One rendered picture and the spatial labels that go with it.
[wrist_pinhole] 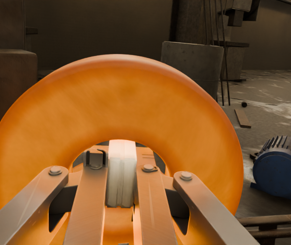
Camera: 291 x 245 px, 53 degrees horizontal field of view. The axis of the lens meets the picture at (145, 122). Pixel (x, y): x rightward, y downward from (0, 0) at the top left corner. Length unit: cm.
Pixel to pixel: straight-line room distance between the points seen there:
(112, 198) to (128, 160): 2
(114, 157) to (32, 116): 5
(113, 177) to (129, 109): 4
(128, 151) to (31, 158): 6
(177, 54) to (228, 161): 249
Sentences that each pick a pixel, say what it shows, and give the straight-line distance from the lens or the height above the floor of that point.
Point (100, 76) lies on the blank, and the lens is 16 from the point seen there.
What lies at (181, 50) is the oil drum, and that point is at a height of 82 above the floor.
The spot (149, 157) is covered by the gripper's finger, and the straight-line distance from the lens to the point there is 17.
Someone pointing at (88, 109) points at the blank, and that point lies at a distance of 16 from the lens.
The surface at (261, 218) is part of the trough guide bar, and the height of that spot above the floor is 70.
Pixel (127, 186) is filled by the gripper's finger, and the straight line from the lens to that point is 16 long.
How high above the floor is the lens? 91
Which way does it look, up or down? 16 degrees down
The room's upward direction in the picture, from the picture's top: 5 degrees clockwise
